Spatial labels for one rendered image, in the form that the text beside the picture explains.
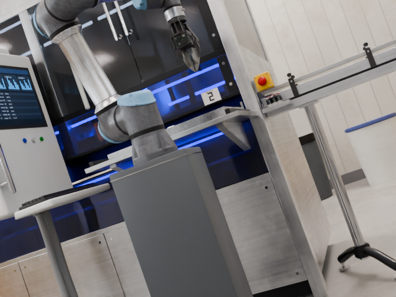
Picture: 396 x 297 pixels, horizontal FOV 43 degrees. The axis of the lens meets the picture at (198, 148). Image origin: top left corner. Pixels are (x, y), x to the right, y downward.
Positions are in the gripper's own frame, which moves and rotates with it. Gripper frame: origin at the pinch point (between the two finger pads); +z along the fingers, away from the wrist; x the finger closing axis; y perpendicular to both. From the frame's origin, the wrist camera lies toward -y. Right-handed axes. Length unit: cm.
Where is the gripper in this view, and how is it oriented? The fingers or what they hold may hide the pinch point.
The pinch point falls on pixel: (195, 68)
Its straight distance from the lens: 202.0
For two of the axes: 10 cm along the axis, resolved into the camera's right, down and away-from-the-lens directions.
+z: 3.3, 9.4, -0.4
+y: -3.0, 0.6, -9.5
